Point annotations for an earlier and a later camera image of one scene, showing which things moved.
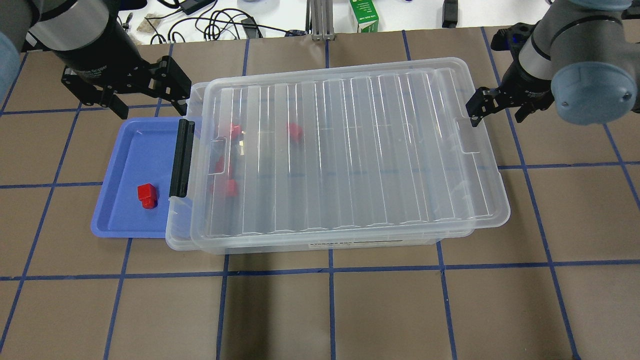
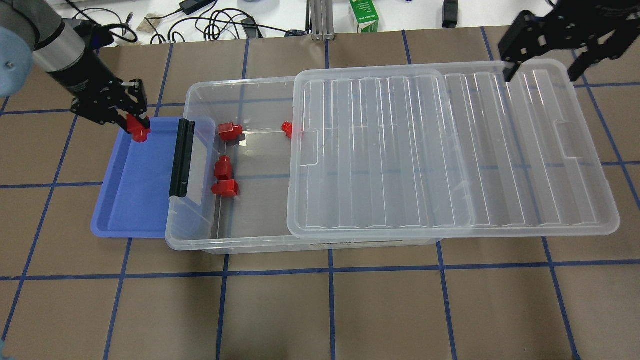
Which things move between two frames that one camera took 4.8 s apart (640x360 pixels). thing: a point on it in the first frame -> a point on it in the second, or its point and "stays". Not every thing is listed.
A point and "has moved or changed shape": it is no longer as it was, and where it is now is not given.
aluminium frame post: (320, 20) stays
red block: (147, 194) -> (140, 134)
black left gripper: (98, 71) -> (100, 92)
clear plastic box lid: (294, 158) has moved or changed shape
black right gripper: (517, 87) -> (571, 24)
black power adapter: (189, 6) stays
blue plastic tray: (144, 152) stays
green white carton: (366, 14) stays
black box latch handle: (180, 173) stays
